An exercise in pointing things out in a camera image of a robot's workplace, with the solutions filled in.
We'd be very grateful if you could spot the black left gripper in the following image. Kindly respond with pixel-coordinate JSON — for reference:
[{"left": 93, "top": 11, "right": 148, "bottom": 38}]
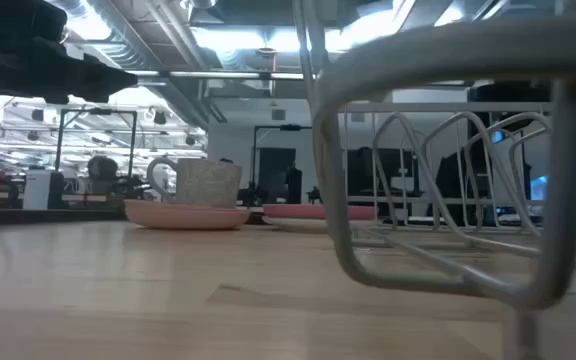
[{"left": 0, "top": 29, "right": 139, "bottom": 106}]

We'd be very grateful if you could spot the grey speckled mug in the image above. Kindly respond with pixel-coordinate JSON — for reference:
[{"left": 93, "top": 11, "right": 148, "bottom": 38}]
[{"left": 146, "top": 156, "right": 243, "bottom": 210}]

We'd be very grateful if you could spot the dark pink plate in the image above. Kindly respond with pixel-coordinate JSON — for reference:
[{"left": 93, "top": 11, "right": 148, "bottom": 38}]
[{"left": 262, "top": 202, "right": 379, "bottom": 222}]

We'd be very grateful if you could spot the grey wire dish rack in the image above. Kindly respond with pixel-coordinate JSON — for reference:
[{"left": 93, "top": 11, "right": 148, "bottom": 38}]
[{"left": 292, "top": 0, "right": 576, "bottom": 360}]

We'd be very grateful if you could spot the black office chair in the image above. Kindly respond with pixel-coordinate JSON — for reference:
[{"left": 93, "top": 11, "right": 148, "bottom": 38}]
[{"left": 86, "top": 155, "right": 119, "bottom": 196}]

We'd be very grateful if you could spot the ceiling light bar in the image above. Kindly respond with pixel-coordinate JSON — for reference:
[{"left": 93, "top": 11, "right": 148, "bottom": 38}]
[{"left": 126, "top": 69, "right": 305, "bottom": 81}]

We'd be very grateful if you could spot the white cabinet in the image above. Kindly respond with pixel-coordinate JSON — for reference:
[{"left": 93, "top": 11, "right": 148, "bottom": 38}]
[{"left": 22, "top": 169, "right": 65, "bottom": 211}]

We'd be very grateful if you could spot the black monitor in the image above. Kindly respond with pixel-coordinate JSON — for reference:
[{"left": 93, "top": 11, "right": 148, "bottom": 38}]
[{"left": 346, "top": 146, "right": 422, "bottom": 199}]

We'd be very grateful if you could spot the tall black cabinet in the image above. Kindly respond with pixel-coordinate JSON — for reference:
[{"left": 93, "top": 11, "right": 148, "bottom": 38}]
[{"left": 467, "top": 82, "right": 554, "bottom": 221}]

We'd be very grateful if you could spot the black gantry frame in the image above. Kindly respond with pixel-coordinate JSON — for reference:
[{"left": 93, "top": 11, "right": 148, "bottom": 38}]
[
  {"left": 251, "top": 123, "right": 314, "bottom": 201},
  {"left": 54, "top": 106, "right": 139, "bottom": 174}
]

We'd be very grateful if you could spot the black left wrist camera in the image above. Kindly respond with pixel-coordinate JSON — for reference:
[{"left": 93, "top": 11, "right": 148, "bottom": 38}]
[{"left": 0, "top": 0, "right": 69, "bottom": 44}]

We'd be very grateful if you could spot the black aluminium table frame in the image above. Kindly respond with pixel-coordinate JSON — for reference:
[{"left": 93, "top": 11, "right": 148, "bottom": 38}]
[{"left": 0, "top": 207, "right": 129, "bottom": 225}]

